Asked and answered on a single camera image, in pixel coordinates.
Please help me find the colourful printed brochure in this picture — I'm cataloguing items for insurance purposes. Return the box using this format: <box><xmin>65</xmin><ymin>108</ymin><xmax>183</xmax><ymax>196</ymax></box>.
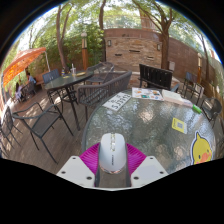
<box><xmin>131</xmin><ymin>87</ymin><xmax>165</xmax><ymax>102</ymax></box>

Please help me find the black slatted bench chair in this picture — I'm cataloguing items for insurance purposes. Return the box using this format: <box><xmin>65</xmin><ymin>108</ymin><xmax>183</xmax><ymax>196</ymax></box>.
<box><xmin>138</xmin><ymin>63</ymin><xmax>174</xmax><ymax>91</ymax></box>

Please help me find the yellow square sticker card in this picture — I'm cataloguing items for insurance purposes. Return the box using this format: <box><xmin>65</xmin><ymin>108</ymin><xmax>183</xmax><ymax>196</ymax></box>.
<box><xmin>171</xmin><ymin>117</ymin><xmax>188</xmax><ymax>135</ymax></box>

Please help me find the white computer mouse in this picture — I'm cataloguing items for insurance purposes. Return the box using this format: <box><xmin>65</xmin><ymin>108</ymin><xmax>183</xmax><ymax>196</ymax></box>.
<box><xmin>98</xmin><ymin>132</ymin><xmax>128</xmax><ymax>175</ymax></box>

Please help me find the dark metal chair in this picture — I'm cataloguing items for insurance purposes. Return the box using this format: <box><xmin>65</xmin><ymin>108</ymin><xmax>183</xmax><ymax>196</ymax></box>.
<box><xmin>182</xmin><ymin>71</ymin><xmax>205</xmax><ymax>99</ymax></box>

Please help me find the person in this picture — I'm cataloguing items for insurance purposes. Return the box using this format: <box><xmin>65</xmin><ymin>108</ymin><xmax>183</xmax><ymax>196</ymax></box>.
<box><xmin>26</xmin><ymin>72</ymin><xmax>37</xmax><ymax>86</ymax></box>

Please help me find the stone brick fireplace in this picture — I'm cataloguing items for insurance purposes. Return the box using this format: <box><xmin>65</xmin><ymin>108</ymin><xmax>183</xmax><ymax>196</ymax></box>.
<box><xmin>103</xmin><ymin>28</ymin><xmax>164</xmax><ymax>73</ymax></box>

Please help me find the thick white book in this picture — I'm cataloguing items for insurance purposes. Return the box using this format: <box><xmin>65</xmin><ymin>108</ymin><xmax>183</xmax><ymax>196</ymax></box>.
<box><xmin>161</xmin><ymin>89</ymin><xmax>188</xmax><ymax>105</ymax></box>

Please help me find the orange patio umbrella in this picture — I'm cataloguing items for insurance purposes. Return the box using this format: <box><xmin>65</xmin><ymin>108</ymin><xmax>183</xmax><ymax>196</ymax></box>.
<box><xmin>2</xmin><ymin>46</ymin><xmax>47</xmax><ymax>88</ymax></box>

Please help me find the blue patio chair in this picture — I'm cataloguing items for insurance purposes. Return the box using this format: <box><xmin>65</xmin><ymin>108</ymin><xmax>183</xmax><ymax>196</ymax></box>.
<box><xmin>42</xmin><ymin>68</ymin><xmax>61</xmax><ymax>84</ymax></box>

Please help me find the white printed sign card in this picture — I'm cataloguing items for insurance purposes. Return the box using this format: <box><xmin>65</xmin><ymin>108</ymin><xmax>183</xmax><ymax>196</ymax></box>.
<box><xmin>102</xmin><ymin>92</ymin><xmax>133</xmax><ymax>112</ymax></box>

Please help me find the grey mesh armchair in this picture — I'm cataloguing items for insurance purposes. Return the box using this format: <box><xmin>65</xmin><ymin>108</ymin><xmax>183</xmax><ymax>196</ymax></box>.
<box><xmin>200</xmin><ymin>96</ymin><xmax>223</xmax><ymax>123</ymax></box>

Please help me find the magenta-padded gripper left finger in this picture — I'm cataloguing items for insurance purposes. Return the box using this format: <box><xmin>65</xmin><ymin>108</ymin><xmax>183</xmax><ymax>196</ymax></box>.
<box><xmin>56</xmin><ymin>142</ymin><xmax>102</xmax><ymax>188</ymax></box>

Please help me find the green marker pen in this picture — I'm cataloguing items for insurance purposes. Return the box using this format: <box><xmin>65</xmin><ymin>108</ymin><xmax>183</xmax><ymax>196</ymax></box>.
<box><xmin>191</xmin><ymin>104</ymin><xmax>203</xmax><ymax>115</ymax></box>

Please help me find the yellow chick-shaped mouse pad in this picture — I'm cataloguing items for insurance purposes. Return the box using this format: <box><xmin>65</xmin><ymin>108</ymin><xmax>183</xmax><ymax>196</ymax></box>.
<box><xmin>190</xmin><ymin>131</ymin><xmax>213</xmax><ymax>166</ymax></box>

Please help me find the black mesh metal chair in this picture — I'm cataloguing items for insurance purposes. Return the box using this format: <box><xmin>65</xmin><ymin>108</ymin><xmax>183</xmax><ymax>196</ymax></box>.
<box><xmin>11</xmin><ymin>101</ymin><xmax>74</xmax><ymax>164</ymax></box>

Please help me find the wooden lamp post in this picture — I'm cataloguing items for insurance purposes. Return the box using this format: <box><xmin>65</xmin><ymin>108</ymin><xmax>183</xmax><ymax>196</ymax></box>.
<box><xmin>80</xmin><ymin>32</ymin><xmax>89</xmax><ymax>71</ymax></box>
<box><xmin>197</xmin><ymin>52</ymin><xmax>203</xmax><ymax>84</ymax></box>

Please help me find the small white booklet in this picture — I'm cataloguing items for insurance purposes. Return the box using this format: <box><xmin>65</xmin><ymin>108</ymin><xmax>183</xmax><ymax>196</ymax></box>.
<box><xmin>178</xmin><ymin>98</ymin><xmax>195</xmax><ymax>108</ymax></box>

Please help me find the dark patio table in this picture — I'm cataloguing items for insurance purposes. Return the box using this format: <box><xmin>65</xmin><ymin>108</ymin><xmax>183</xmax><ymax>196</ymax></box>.
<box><xmin>44</xmin><ymin>71</ymin><xmax>94</xmax><ymax>132</ymax></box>

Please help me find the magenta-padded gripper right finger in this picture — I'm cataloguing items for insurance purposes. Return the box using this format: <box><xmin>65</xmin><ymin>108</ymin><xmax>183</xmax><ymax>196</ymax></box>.
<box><xmin>125</xmin><ymin>143</ymin><xmax>169</xmax><ymax>188</ymax></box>

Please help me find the large tree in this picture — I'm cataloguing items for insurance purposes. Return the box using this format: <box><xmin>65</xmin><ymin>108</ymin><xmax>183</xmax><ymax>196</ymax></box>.
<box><xmin>133</xmin><ymin>0</ymin><xmax>188</xmax><ymax>70</ymax></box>

